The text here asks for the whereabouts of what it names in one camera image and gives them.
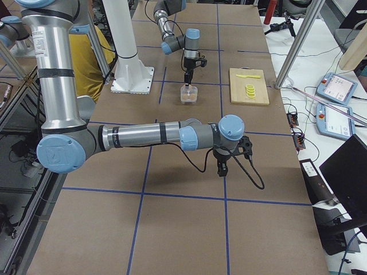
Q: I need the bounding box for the clear plastic egg box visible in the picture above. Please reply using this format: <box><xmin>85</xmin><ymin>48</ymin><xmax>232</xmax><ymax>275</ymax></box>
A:
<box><xmin>180</xmin><ymin>85</ymin><xmax>198</xmax><ymax>104</ymax></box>

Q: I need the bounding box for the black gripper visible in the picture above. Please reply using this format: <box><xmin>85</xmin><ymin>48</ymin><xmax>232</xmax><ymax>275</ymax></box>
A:
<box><xmin>213</xmin><ymin>144</ymin><xmax>235</xmax><ymax>176</ymax></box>
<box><xmin>183</xmin><ymin>57</ymin><xmax>197</xmax><ymax>85</ymax></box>

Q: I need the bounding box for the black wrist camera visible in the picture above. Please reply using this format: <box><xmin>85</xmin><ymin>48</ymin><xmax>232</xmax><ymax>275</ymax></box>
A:
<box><xmin>196</xmin><ymin>58</ymin><xmax>207</xmax><ymax>68</ymax></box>
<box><xmin>238</xmin><ymin>136</ymin><xmax>253</xmax><ymax>162</ymax></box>

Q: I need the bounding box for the black electronics box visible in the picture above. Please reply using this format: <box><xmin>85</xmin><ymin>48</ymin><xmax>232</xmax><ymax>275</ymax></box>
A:
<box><xmin>299</xmin><ymin>159</ymin><xmax>339</xmax><ymax>206</ymax></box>

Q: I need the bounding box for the blue teach pendant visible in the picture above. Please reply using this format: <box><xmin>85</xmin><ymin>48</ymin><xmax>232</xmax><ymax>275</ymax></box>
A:
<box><xmin>316</xmin><ymin>103</ymin><xmax>356</xmax><ymax>140</ymax></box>
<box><xmin>316</xmin><ymin>72</ymin><xmax>358</xmax><ymax>105</ymax></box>

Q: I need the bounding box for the small circuit board upper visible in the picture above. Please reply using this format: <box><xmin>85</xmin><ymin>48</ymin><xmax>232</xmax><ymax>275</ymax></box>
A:
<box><xmin>286</xmin><ymin>112</ymin><xmax>299</xmax><ymax>128</ymax></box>

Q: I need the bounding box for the aluminium frame post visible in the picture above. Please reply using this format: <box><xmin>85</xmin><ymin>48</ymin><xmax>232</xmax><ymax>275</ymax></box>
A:
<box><xmin>275</xmin><ymin>0</ymin><xmax>325</xmax><ymax>89</ymax></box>

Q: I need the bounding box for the person in yellow shirt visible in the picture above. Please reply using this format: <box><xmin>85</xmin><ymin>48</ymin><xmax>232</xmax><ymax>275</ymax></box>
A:
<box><xmin>69</xmin><ymin>34</ymin><xmax>104</xmax><ymax>103</ymax></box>

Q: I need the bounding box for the small circuit board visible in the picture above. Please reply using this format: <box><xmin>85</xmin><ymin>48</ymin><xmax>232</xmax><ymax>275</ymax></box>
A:
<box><xmin>292</xmin><ymin>132</ymin><xmax>306</xmax><ymax>152</ymax></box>
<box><xmin>286</xmin><ymin>112</ymin><xmax>299</xmax><ymax>128</ymax></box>

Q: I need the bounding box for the yellow plastic knife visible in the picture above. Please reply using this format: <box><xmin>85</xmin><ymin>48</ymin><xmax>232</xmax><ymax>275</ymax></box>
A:
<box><xmin>235</xmin><ymin>74</ymin><xmax>261</xmax><ymax>79</ymax></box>

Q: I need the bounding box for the near blue teach pendant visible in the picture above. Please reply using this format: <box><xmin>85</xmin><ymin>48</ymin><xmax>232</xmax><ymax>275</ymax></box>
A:
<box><xmin>316</xmin><ymin>103</ymin><xmax>356</xmax><ymax>140</ymax></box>

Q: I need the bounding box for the black camera cable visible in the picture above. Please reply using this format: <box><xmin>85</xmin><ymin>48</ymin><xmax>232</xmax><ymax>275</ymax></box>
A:
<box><xmin>169</xmin><ymin>140</ymin><xmax>265</xmax><ymax>190</ymax></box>

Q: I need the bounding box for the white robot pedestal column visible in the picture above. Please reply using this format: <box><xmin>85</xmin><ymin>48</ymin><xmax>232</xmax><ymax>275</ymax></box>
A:
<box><xmin>103</xmin><ymin>0</ymin><xmax>154</xmax><ymax>95</ymax></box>

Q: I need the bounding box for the bamboo cutting board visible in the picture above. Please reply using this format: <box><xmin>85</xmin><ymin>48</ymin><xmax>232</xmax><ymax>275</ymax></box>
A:
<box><xmin>229</xmin><ymin>68</ymin><xmax>270</xmax><ymax>105</ymax></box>

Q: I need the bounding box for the black monitor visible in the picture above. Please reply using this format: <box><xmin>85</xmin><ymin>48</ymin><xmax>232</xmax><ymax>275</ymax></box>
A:
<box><xmin>319</xmin><ymin>134</ymin><xmax>366</xmax><ymax>218</ymax></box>

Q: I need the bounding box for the small circuit board lower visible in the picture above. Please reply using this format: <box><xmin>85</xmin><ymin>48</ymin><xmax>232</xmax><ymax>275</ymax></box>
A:
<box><xmin>292</xmin><ymin>132</ymin><xmax>306</xmax><ymax>152</ymax></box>

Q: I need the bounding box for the far blue teach pendant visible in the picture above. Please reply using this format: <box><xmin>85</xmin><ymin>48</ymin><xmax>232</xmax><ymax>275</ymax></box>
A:
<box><xmin>316</xmin><ymin>72</ymin><xmax>358</xmax><ymax>105</ymax></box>

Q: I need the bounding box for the black tripod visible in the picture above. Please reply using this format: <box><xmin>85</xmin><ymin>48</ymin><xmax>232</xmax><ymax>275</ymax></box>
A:
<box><xmin>264</xmin><ymin>10</ymin><xmax>298</xmax><ymax>38</ymax></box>

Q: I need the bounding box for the long metal grabber stick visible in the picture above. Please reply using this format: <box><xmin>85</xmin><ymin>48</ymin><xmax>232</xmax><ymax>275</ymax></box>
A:
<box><xmin>286</xmin><ymin>85</ymin><xmax>367</xmax><ymax>128</ymax></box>

